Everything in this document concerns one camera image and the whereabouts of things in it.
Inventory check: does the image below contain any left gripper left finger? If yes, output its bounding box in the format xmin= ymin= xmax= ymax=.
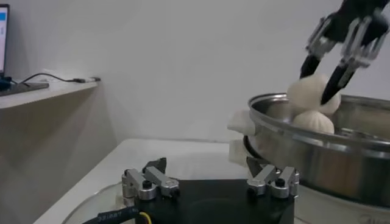
xmin=121 ymin=157 xmax=180 ymax=207

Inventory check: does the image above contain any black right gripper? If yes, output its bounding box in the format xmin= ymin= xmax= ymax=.
xmin=300 ymin=0 xmax=390 ymax=106

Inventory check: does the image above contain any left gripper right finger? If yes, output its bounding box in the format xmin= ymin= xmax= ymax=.
xmin=246 ymin=156 xmax=301 ymax=199

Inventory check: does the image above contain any white steamed baozi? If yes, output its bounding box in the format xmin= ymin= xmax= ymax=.
xmin=286 ymin=74 xmax=342 ymax=117
xmin=292 ymin=110 xmax=335 ymax=135

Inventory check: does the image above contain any round glass pot lid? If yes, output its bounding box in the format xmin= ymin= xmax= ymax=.
xmin=60 ymin=181 xmax=141 ymax=224

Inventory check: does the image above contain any steel steamer basket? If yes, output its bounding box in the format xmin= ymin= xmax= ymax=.
xmin=227 ymin=93 xmax=390 ymax=209

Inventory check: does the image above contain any cream electric cooker base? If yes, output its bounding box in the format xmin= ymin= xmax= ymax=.
xmin=228 ymin=139 xmax=390 ymax=224

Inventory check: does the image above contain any white side desk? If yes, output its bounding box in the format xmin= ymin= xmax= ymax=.
xmin=0 ymin=79 xmax=101 ymax=110

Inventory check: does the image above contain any black smartphone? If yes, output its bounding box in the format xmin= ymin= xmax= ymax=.
xmin=0 ymin=82 xmax=50 ymax=97

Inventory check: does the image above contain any blue computer mouse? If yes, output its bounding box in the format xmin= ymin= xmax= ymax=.
xmin=0 ymin=75 xmax=13 ymax=91

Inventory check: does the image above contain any computer monitor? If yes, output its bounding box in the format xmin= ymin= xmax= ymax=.
xmin=0 ymin=3 xmax=10 ymax=79

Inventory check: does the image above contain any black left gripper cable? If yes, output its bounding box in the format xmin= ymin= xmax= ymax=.
xmin=82 ymin=206 xmax=153 ymax=224

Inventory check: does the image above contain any black charger cable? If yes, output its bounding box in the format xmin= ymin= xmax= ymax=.
xmin=18 ymin=72 xmax=101 ymax=85

